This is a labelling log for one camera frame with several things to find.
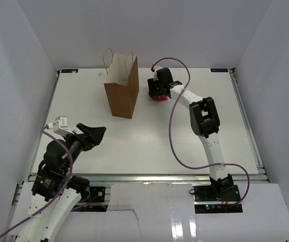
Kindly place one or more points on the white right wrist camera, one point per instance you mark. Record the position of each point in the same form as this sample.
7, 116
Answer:
154, 70

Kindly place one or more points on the red snack packet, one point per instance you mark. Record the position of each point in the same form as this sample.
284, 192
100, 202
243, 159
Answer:
159, 98

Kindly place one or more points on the brown paper bag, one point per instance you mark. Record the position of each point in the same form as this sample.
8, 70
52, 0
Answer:
122, 83

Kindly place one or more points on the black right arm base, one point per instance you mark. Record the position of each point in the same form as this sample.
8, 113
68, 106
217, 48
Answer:
207, 203

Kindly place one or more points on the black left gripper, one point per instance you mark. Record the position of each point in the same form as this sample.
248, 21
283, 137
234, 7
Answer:
93, 135

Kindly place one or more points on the blue label back right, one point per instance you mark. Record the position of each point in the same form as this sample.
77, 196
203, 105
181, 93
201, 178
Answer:
219, 70

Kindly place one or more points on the aluminium front rail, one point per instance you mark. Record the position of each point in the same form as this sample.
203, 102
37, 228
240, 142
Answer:
159, 177

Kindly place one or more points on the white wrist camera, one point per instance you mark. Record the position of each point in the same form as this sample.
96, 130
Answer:
60, 124
154, 70

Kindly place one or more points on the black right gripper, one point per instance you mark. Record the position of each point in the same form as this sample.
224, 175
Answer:
154, 92

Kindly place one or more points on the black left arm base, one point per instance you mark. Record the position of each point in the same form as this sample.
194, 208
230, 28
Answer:
94, 194

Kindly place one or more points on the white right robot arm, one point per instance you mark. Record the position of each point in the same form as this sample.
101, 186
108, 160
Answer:
204, 121

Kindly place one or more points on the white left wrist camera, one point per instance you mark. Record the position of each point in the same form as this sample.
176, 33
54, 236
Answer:
60, 124

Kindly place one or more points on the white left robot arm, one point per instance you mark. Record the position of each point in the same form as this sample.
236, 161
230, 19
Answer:
56, 190

